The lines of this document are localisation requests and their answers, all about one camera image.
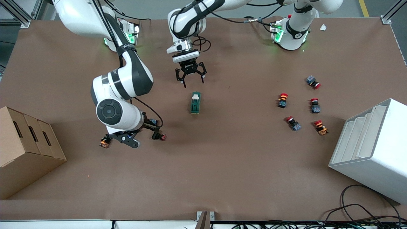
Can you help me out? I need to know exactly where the green load switch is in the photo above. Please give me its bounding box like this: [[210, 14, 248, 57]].
[[190, 92, 202, 115]]

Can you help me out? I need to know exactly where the brown paper table cover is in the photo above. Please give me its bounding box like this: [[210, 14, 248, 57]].
[[0, 16, 407, 222]]

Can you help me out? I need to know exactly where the red push button orange block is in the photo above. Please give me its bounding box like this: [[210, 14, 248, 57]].
[[277, 93, 289, 109], [314, 120, 329, 136]]

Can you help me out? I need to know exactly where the brown cardboard box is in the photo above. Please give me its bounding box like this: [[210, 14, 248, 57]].
[[0, 106, 67, 200]]

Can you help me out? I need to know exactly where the white stepped rack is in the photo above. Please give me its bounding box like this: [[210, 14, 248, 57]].
[[328, 98, 407, 205]]

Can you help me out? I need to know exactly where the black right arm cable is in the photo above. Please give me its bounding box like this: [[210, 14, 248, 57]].
[[95, 0, 164, 128]]

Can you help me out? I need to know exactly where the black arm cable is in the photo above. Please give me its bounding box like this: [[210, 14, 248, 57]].
[[191, 0, 286, 53], [95, 0, 164, 128]]

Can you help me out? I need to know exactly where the black orange selector switch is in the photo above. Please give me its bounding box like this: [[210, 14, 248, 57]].
[[99, 134, 112, 149]]

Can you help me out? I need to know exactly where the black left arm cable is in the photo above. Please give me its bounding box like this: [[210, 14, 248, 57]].
[[191, 0, 286, 53]]

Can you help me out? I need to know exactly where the black base cable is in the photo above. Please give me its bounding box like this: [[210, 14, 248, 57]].
[[244, 16, 278, 34]]

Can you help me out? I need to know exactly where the metal bracket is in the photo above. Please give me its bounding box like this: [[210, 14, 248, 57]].
[[197, 211, 215, 229]]

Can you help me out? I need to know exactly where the white table edge rail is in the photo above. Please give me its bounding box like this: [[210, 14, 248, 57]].
[[0, 219, 198, 229]]

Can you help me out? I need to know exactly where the black cable bundle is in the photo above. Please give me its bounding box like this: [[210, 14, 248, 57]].
[[231, 219, 407, 229]]

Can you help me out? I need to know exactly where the aluminium frame profile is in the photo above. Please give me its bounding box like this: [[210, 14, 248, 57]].
[[0, 0, 43, 28], [381, 0, 407, 24]]

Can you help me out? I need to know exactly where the black looped cable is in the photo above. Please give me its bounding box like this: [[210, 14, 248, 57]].
[[324, 184, 402, 223]]

